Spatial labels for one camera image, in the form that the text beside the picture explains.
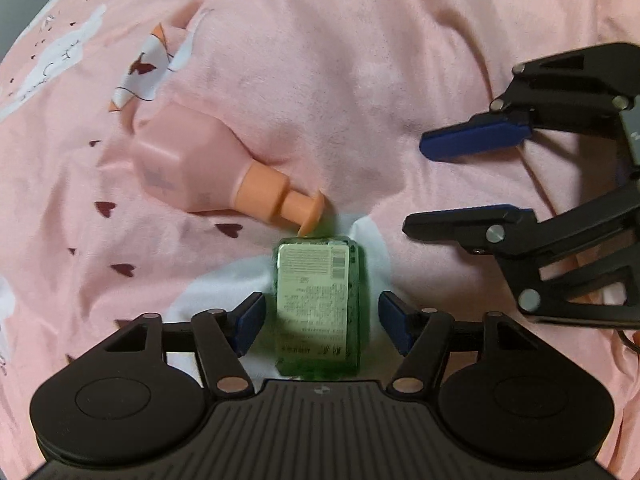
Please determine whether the green gel bottle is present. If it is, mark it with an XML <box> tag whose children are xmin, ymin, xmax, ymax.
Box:
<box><xmin>273</xmin><ymin>236</ymin><xmax>360</xmax><ymax>379</ymax></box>

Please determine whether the pink pump bottle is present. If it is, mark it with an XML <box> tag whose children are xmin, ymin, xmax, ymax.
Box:
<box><xmin>131</xmin><ymin>104</ymin><xmax>324</xmax><ymax>236</ymax></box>

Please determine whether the pink patterned duvet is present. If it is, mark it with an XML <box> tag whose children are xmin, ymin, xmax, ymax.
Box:
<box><xmin>1</xmin><ymin>0</ymin><xmax>639</xmax><ymax>479</ymax></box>

